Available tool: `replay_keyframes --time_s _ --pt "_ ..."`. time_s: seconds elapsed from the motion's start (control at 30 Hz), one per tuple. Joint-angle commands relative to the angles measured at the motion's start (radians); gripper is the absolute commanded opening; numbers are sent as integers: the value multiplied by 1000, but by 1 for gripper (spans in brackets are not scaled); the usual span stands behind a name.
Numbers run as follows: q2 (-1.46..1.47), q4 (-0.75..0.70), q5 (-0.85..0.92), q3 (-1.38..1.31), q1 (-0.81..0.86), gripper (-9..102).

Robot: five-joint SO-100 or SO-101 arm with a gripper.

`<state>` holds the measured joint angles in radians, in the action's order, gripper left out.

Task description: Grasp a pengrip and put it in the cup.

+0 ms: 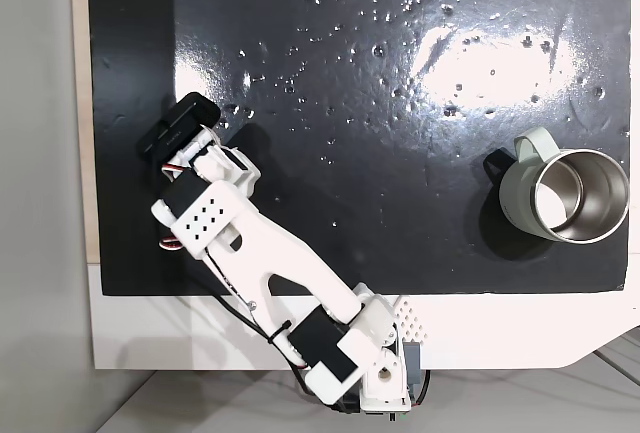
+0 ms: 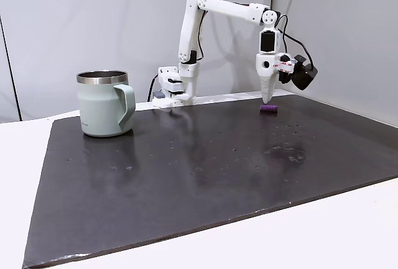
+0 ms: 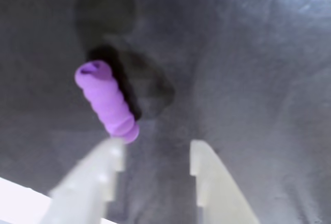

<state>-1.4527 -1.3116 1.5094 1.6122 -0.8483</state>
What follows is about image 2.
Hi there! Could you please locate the black table mat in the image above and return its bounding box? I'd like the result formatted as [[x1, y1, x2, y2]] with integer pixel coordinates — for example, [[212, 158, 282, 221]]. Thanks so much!
[[22, 94, 398, 269]]

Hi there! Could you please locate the sage green steel mug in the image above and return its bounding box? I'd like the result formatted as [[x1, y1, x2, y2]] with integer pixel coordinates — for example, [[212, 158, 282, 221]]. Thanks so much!
[[76, 70, 136, 138]]

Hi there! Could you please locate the black camera box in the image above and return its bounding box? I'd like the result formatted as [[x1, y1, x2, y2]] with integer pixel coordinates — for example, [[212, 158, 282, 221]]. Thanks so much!
[[277, 53, 319, 91]]

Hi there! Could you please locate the black camera cable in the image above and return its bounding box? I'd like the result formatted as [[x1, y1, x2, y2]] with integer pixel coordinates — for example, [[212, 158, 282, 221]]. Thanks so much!
[[275, 14, 314, 68]]

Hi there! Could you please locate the black base cable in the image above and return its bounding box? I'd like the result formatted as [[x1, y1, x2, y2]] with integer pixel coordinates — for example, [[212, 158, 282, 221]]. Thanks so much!
[[147, 75, 159, 102]]

